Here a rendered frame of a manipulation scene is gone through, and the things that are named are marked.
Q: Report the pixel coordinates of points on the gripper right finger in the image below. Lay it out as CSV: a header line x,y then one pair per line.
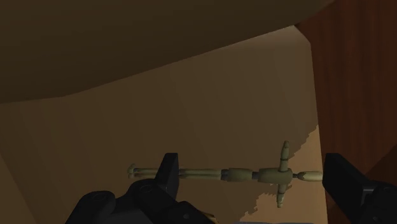
x,y
359,189

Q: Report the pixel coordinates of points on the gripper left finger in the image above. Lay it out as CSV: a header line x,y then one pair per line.
x,y
161,192

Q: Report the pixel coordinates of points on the wooden jointed mannequin figure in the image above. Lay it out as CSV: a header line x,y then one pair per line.
x,y
273,175

